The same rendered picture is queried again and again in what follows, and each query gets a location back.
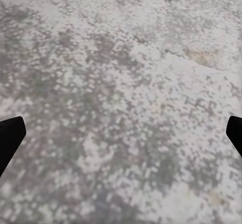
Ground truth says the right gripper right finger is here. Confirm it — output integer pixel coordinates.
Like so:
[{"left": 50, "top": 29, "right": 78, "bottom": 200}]
[{"left": 226, "top": 116, "right": 242, "bottom": 157}]

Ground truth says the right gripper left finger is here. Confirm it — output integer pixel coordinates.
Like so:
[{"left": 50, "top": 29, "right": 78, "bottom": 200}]
[{"left": 0, "top": 116, "right": 26, "bottom": 176}]

